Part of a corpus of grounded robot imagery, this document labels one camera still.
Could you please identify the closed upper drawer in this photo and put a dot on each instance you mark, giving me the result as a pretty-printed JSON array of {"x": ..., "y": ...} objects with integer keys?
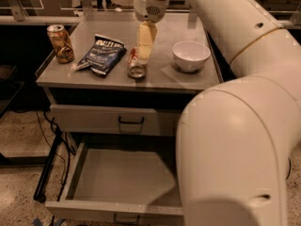
[{"x": 104, "y": 119}]

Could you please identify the gold soda can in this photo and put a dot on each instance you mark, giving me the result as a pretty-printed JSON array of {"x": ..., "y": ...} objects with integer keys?
[{"x": 59, "y": 37}]

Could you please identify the white bowl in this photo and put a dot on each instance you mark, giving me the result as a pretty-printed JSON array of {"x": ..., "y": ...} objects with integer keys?
[{"x": 190, "y": 55}]

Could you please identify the grey drawer cabinet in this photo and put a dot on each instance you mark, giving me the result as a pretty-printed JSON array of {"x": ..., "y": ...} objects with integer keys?
[{"x": 164, "y": 87}]

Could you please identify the black upper drawer handle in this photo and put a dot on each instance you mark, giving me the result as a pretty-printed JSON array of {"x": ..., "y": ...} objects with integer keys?
[{"x": 122, "y": 121}]

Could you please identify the black open drawer handle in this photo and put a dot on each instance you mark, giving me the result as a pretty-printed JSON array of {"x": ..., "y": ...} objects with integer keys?
[{"x": 126, "y": 221}]

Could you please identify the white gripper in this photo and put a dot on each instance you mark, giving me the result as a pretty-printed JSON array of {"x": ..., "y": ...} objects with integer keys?
[{"x": 148, "y": 9}]

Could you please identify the red coke can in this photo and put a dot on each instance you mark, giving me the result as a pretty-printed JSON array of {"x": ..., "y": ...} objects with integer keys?
[{"x": 135, "y": 69}]

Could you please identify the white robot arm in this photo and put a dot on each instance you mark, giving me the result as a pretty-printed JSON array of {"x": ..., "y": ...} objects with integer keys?
[{"x": 234, "y": 139}]

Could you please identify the white rail behind cabinet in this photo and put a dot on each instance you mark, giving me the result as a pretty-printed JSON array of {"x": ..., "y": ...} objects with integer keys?
[{"x": 37, "y": 20}]

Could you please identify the open middle drawer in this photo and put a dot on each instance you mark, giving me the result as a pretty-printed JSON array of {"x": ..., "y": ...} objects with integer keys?
[{"x": 126, "y": 180}]

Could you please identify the blue chip bag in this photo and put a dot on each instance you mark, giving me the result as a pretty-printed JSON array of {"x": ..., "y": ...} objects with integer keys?
[{"x": 103, "y": 56}]

